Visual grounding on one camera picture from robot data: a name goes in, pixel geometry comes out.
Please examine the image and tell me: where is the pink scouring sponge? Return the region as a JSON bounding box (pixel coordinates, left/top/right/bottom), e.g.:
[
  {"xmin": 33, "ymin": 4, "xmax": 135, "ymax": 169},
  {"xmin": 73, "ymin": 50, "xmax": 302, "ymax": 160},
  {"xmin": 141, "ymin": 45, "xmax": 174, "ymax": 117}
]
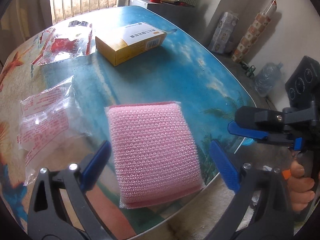
[{"xmin": 104, "ymin": 101, "xmax": 203, "ymax": 209}]

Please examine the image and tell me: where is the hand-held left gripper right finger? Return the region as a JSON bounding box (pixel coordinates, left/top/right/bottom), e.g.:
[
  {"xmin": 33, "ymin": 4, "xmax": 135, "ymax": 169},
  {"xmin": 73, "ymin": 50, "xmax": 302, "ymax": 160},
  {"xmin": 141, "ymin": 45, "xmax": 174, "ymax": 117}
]
[{"xmin": 209, "ymin": 140, "xmax": 295, "ymax": 240}]

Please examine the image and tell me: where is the grey cabinet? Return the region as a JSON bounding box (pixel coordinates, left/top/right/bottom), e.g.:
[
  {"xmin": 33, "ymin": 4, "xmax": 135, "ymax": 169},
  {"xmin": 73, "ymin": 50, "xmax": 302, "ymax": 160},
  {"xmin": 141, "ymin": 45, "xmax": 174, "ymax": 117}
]
[{"xmin": 129, "ymin": 0, "xmax": 203, "ymax": 30}]

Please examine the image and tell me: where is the red printed plastic wrapper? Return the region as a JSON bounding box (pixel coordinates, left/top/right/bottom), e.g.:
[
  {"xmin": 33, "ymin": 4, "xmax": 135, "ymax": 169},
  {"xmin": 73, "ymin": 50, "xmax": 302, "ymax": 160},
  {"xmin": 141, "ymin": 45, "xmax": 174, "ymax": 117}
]
[{"xmin": 31, "ymin": 20, "xmax": 97, "ymax": 67}]

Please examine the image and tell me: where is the clear wrapper with red text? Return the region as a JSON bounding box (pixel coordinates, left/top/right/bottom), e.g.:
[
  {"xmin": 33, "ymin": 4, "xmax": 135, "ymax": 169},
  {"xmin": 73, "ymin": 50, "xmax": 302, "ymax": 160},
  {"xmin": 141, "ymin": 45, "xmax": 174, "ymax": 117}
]
[{"xmin": 17, "ymin": 75, "xmax": 93, "ymax": 187}]

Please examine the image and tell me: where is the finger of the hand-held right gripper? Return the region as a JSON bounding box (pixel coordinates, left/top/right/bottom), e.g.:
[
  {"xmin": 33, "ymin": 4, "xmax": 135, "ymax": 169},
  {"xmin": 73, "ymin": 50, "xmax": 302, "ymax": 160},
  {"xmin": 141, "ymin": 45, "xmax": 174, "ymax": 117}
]
[
  {"xmin": 227, "ymin": 121, "xmax": 304, "ymax": 152},
  {"xmin": 234, "ymin": 99, "xmax": 313, "ymax": 132}
]

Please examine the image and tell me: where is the metal window railing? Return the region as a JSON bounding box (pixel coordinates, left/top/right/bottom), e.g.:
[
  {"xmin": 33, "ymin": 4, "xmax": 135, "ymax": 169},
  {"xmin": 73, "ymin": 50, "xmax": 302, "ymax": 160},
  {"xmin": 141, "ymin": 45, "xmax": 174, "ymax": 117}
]
[{"xmin": 51, "ymin": 0, "xmax": 123, "ymax": 23}]

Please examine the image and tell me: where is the toilet paper pack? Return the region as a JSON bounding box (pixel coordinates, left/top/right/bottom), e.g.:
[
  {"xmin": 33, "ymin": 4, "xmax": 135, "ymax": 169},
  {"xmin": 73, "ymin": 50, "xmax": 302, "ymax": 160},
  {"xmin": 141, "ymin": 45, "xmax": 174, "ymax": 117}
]
[{"xmin": 208, "ymin": 12, "xmax": 239, "ymax": 53}]

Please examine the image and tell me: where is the person's right hand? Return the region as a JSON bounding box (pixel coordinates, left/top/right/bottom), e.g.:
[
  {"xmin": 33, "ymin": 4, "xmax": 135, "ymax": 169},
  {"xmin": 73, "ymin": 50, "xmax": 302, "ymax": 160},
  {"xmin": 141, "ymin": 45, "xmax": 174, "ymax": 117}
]
[{"xmin": 285, "ymin": 160, "xmax": 316, "ymax": 213}]

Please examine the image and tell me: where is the yellow medicine box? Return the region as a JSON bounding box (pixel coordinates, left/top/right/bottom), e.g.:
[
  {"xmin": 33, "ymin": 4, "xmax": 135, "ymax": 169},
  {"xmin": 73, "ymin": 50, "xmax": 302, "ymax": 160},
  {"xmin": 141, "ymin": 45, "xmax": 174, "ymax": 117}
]
[{"xmin": 95, "ymin": 22, "xmax": 167, "ymax": 67}]

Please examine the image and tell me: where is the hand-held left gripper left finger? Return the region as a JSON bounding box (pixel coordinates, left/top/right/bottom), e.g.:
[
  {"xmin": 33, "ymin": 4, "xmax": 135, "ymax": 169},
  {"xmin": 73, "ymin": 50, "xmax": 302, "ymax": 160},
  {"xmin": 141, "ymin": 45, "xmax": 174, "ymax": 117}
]
[{"xmin": 27, "ymin": 140, "xmax": 112, "ymax": 240}]

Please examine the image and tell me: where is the large clear water jug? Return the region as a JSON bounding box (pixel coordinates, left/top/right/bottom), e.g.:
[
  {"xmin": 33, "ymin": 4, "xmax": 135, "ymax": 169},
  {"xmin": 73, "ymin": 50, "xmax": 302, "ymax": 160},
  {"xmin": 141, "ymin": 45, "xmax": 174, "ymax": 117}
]
[{"xmin": 254, "ymin": 62, "xmax": 284, "ymax": 97}]

